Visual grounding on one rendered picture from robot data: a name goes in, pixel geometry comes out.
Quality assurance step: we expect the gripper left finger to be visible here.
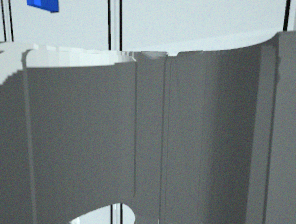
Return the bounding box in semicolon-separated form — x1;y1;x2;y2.
0;41;177;224

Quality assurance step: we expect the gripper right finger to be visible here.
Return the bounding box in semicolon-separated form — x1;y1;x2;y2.
165;31;296;224

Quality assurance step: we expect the grey server rack frame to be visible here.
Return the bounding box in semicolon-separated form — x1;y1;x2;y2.
0;0;296;224

